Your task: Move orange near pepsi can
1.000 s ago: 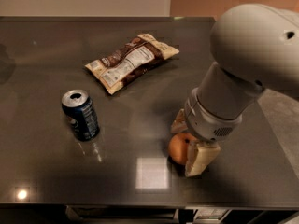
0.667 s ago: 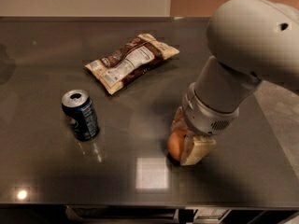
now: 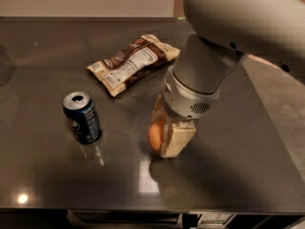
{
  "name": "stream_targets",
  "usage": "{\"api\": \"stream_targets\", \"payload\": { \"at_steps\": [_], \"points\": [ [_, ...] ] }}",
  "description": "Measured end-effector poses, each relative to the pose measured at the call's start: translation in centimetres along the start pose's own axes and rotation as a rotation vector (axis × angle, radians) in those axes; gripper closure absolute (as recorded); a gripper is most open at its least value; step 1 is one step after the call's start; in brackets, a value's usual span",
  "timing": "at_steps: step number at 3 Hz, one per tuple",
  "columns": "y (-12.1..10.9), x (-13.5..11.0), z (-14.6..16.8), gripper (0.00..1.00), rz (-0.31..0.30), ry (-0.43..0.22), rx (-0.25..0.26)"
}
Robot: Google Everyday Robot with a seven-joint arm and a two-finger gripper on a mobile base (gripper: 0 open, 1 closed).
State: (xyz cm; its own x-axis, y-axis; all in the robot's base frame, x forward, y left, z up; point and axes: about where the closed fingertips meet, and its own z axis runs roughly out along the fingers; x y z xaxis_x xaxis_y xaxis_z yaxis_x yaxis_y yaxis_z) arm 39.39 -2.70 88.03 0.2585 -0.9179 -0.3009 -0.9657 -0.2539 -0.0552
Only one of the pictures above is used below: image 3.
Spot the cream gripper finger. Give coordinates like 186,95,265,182
151,95,168,124
160,118,196,158

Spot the orange fruit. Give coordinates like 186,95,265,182
148,121,165,153

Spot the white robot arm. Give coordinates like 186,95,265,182
152,0,305,157

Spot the blue pepsi can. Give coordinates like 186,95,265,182
63,92,102,144

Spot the brown white snack bag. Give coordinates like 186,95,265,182
87,34,180,97

